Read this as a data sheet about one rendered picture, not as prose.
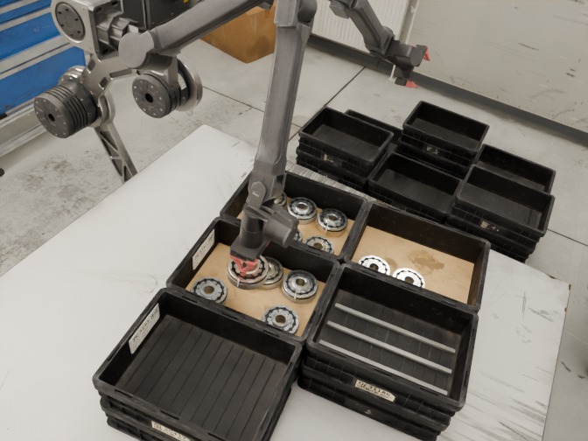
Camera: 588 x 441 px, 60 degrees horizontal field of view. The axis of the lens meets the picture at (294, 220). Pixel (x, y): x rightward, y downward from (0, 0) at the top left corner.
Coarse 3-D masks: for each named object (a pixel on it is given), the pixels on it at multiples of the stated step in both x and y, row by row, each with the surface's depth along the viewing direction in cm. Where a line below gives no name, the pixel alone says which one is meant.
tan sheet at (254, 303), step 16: (208, 256) 155; (224, 256) 155; (208, 272) 150; (224, 272) 151; (288, 272) 154; (320, 288) 151; (240, 304) 143; (256, 304) 144; (272, 304) 145; (288, 304) 145; (304, 304) 146; (304, 320) 142
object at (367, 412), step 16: (304, 368) 133; (304, 384) 140; (320, 384) 136; (336, 384) 132; (336, 400) 139; (352, 400) 135; (368, 400) 131; (368, 416) 136; (384, 416) 134; (400, 416) 132; (416, 416) 127; (416, 432) 134; (432, 432) 131
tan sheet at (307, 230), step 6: (288, 198) 177; (318, 210) 175; (240, 216) 168; (312, 222) 170; (348, 222) 172; (300, 228) 167; (306, 228) 168; (312, 228) 168; (348, 228) 170; (306, 234) 166; (312, 234) 166; (318, 234) 166; (324, 234) 167; (342, 234) 168; (330, 240) 165; (336, 240) 166; (342, 240) 166; (336, 246) 164; (342, 246) 164; (336, 252) 162
